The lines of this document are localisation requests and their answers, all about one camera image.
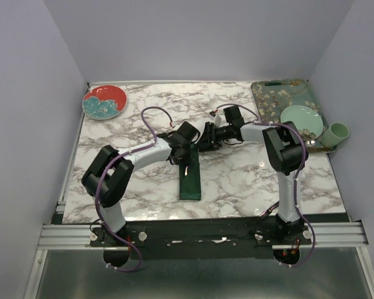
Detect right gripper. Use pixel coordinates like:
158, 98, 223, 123
193, 121, 232, 153

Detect dark green cloth napkin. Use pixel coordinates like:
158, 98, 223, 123
179, 145, 201, 201

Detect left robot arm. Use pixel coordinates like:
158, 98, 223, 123
81, 121, 201, 246

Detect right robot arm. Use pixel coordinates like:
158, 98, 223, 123
197, 104, 309, 244

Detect floral teal serving tray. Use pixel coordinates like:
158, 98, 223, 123
251, 79, 337, 153

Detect red plate with blue flower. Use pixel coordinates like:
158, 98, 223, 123
82, 85, 127, 121

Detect light green plate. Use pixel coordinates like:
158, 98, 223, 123
280, 105, 324, 141

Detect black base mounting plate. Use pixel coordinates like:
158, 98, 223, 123
90, 216, 311, 260

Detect light green cup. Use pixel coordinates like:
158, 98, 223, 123
321, 123, 350, 148

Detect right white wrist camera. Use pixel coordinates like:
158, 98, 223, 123
209, 111, 222, 127

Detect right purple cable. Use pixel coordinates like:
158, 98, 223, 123
210, 104, 317, 268

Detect purple cable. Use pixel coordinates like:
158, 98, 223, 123
210, 104, 317, 268
95, 107, 175, 272

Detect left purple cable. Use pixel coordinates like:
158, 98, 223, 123
95, 107, 175, 272

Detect aluminium frame rail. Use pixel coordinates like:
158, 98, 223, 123
37, 221, 368, 250

